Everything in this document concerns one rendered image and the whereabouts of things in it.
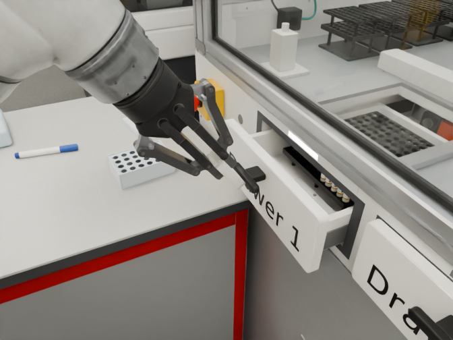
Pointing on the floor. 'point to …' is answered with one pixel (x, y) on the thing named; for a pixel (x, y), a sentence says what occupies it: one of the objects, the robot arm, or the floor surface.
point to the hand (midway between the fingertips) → (226, 169)
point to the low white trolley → (113, 237)
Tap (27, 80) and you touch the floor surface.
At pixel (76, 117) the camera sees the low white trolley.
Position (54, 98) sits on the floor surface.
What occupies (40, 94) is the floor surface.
